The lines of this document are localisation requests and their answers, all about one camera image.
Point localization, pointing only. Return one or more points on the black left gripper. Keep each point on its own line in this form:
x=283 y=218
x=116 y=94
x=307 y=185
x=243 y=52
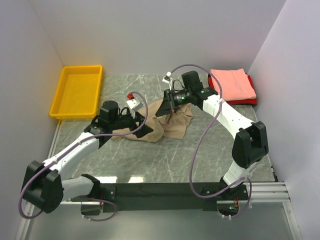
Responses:
x=143 y=131

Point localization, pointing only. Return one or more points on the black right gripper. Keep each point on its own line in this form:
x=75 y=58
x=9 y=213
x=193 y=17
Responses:
x=165 y=107

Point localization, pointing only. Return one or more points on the beige t-shirt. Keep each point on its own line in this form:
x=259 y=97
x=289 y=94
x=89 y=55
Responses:
x=172 y=125

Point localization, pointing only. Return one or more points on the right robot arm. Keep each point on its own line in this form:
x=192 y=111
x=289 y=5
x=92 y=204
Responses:
x=250 y=138

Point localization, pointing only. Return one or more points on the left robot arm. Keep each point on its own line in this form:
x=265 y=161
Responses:
x=45 y=184

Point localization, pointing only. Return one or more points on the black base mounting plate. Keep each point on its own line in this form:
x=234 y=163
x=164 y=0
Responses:
x=170 y=196

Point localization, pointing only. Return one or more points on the folded pink t-shirt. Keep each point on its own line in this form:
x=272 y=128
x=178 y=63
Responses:
x=235 y=84

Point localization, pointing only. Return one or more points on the yellow plastic bin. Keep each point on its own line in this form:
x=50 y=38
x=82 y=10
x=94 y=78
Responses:
x=77 y=92

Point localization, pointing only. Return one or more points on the folded red t-shirt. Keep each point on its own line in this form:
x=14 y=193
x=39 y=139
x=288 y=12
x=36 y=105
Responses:
x=249 y=102

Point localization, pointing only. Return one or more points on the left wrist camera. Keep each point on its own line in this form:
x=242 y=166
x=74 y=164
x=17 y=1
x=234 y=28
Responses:
x=133 y=103

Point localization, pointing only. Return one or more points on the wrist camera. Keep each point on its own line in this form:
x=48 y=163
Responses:
x=167 y=78
x=133 y=103

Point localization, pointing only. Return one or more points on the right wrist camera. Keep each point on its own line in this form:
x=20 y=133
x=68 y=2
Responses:
x=167 y=78

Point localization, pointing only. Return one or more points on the aluminium rail frame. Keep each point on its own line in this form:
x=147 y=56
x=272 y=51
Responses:
x=262 y=193

